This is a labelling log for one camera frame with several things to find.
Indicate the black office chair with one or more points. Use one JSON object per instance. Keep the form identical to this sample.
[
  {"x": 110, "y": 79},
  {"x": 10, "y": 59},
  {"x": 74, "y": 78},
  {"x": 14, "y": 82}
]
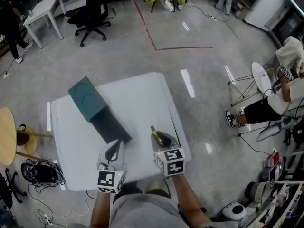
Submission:
[{"x": 92, "y": 8}]

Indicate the white rounded robot head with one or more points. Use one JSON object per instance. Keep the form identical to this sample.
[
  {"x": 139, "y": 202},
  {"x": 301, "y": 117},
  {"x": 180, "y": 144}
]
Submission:
[{"x": 234, "y": 211}]

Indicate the person's right forearm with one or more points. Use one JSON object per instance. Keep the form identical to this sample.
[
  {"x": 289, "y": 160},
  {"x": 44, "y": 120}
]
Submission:
[{"x": 187, "y": 196}]

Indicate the person's left forearm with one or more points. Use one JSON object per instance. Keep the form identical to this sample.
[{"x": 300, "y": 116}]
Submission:
[{"x": 101, "y": 208}]

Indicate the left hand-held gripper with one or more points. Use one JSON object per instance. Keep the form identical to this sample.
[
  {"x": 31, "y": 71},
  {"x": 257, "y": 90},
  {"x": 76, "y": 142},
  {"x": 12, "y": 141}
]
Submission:
[{"x": 108, "y": 180}]

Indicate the small metal can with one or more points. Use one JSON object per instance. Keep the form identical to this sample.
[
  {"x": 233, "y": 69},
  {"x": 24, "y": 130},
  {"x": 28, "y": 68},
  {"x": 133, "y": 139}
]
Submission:
[{"x": 30, "y": 12}]

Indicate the yellow marker pen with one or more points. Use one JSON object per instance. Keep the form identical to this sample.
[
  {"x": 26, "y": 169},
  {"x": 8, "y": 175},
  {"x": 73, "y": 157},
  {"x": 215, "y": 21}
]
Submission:
[{"x": 155, "y": 134}]

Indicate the black chair base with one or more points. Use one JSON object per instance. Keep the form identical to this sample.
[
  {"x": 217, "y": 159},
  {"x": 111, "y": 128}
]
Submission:
[{"x": 7, "y": 191}]

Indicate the white desk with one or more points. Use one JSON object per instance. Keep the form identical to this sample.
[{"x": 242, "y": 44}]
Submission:
[{"x": 42, "y": 7}]

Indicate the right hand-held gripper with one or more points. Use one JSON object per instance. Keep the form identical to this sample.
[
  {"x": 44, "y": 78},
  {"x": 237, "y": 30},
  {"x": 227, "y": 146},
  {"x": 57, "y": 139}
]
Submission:
[{"x": 172, "y": 163}]

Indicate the person's grey shirt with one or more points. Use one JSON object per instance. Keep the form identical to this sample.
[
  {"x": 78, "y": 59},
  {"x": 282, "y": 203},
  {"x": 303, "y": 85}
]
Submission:
[{"x": 142, "y": 210}]

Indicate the dark green box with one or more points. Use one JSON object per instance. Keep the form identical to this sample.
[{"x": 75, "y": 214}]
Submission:
[{"x": 85, "y": 96}]

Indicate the white power strip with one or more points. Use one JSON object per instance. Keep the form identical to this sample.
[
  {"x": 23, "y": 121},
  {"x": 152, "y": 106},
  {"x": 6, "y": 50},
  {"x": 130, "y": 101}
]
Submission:
[
  {"x": 48, "y": 219},
  {"x": 213, "y": 17}
]

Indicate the black rectangular box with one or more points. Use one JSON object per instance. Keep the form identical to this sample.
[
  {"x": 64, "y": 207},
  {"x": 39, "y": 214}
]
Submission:
[{"x": 111, "y": 125}]

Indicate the round wooden side table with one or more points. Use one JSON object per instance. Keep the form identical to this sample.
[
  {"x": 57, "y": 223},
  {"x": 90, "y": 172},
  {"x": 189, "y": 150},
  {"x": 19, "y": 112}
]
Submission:
[{"x": 6, "y": 136}]

